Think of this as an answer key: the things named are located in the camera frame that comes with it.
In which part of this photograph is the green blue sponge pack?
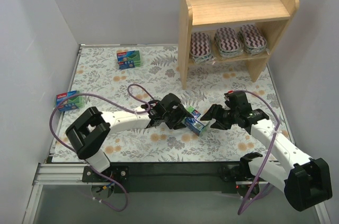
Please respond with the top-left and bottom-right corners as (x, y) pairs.
(117, 50), (141, 69)
(182, 106), (210, 136)
(56, 91), (85, 112)

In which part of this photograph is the purple wavy sponge pack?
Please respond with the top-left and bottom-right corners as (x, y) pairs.
(237, 24), (267, 55)
(190, 32), (214, 63)
(214, 27), (243, 58)

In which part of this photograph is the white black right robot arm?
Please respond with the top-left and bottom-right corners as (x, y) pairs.
(201, 90), (333, 211)

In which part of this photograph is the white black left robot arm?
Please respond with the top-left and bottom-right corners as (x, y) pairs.
(66, 93), (193, 173)

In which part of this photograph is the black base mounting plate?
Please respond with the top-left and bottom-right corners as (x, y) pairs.
(82, 162), (272, 194)

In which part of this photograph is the floral patterned table mat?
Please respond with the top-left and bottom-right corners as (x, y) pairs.
(72, 46), (289, 162)

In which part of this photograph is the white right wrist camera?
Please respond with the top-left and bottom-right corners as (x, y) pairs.
(224, 91), (234, 101)

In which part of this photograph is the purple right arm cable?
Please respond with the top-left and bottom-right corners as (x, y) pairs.
(237, 90), (281, 216)

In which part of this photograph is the aluminium frame rail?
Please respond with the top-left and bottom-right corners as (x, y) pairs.
(23, 162), (331, 223)

